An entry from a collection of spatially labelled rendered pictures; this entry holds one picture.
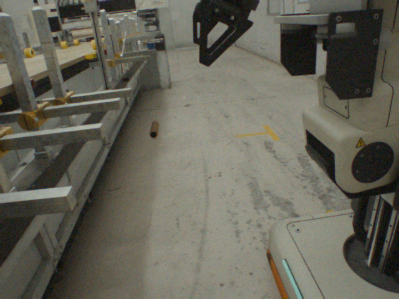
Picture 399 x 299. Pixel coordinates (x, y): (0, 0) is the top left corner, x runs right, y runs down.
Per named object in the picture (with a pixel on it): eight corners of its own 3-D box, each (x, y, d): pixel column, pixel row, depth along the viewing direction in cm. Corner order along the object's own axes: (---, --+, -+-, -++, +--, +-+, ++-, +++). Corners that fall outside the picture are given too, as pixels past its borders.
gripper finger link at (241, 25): (177, 56, 35) (209, -21, 32) (182, 51, 42) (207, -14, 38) (229, 78, 36) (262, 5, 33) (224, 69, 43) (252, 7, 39)
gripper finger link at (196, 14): (184, 39, 73) (196, 3, 70) (184, 39, 80) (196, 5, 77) (209, 48, 75) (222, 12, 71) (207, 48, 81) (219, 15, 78)
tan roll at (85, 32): (156, 28, 458) (155, 20, 453) (156, 28, 447) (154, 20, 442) (68, 38, 452) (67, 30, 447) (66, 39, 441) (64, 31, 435)
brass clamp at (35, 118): (55, 115, 94) (51, 100, 92) (38, 129, 82) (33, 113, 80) (37, 118, 94) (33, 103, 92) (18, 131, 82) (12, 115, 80)
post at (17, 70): (57, 169, 94) (9, 12, 74) (53, 174, 91) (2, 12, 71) (47, 169, 94) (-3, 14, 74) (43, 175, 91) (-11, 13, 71)
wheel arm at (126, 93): (133, 96, 116) (131, 86, 114) (132, 99, 113) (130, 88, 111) (28, 110, 114) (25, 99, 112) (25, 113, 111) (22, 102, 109)
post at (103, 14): (118, 81, 206) (105, 9, 186) (117, 81, 203) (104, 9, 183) (113, 81, 206) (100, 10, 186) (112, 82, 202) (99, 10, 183)
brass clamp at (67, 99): (78, 102, 118) (75, 90, 116) (68, 111, 106) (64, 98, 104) (64, 104, 118) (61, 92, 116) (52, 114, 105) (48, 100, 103)
